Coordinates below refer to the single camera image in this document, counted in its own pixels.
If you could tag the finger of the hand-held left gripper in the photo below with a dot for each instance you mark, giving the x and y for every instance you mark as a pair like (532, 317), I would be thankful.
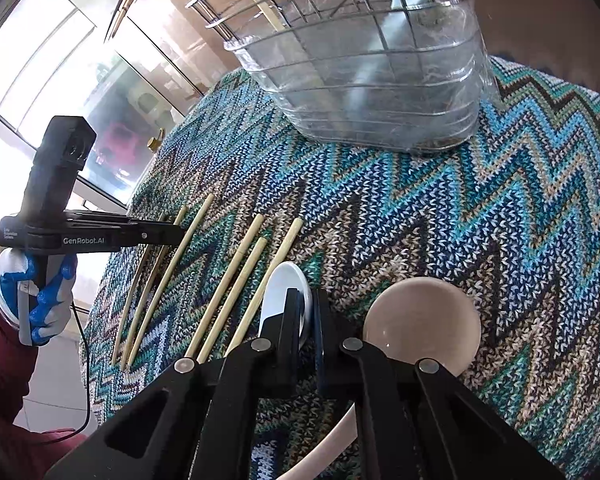
(165, 234)

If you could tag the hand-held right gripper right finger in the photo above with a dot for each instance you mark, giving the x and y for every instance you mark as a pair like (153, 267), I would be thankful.
(322, 350)

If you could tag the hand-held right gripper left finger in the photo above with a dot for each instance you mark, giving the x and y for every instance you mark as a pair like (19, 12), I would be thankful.
(292, 330)

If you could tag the wooden chopstick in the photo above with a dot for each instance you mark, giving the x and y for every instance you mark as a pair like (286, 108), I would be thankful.
(232, 300)
(198, 221)
(225, 285)
(126, 310)
(278, 260)
(153, 290)

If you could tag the white ceramic spoon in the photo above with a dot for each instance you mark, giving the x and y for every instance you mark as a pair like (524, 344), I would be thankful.
(285, 285)

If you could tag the beige ceramic spoon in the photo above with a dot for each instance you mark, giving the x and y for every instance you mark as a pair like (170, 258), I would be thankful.
(420, 320)

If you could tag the glass jar with utensils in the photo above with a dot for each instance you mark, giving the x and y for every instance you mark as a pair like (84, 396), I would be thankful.
(380, 100)

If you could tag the person's left hand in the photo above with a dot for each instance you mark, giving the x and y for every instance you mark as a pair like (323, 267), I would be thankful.
(55, 300)

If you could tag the red plastic stool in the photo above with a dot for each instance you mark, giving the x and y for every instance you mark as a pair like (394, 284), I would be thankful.
(115, 145)

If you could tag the white plastic stool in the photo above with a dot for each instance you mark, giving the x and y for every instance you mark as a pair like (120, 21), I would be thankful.
(145, 101)

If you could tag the glass sliding door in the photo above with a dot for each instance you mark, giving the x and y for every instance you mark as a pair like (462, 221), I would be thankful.
(55, 35)

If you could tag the zigzag knitted cloth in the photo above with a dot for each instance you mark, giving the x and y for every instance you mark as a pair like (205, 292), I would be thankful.
(380, 210)

